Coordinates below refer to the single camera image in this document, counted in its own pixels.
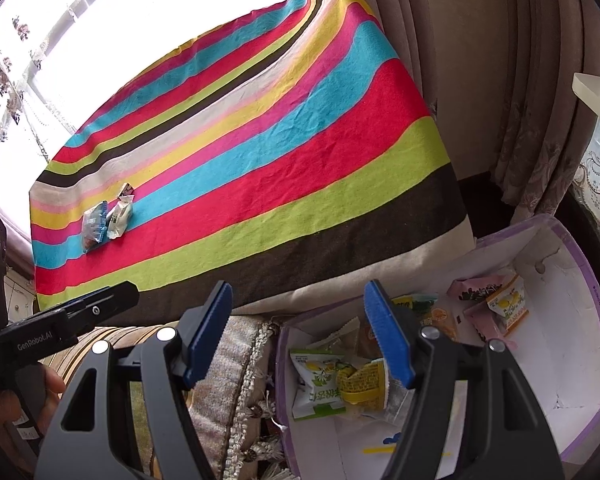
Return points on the blue snack packet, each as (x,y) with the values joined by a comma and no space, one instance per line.
(95,227)

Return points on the silvery white snack packet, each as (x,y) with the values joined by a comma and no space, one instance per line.
(120,217)

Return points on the pink packet with dark print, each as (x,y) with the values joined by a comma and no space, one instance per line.
(480,290)

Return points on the green white snack packet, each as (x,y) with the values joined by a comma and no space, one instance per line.
(315,385)

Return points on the orange snack packet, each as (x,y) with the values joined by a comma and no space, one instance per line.
(440,322)

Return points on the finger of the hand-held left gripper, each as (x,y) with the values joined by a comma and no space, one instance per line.
(105,305)

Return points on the plain pink snack packet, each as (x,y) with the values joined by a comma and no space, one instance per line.
(487,322)

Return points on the small purple print packet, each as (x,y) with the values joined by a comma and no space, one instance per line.
(126,191)

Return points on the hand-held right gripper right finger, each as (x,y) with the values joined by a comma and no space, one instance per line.
(390,340)

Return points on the multicolour striped tablecloth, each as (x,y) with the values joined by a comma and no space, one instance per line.
(290,150)

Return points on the clear crinkled snack packet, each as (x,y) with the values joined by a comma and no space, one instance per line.
(397,402)

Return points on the beige curtain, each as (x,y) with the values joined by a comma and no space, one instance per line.
(480,60)

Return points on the white packet with orange edge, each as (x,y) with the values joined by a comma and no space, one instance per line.
(510,305)

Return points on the white box with purple edge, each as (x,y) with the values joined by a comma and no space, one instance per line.
(555,360)

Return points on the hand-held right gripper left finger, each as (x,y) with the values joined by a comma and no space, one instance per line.
(207,340)

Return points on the person's left hand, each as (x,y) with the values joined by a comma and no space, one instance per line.
(54,392)

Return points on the green yellow snack packet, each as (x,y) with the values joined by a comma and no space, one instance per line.
(415,302)

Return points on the sheer floral window curtain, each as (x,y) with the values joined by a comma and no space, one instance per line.
(10,85)

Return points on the beige fringed cushion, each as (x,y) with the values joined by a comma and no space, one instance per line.
(230,395)

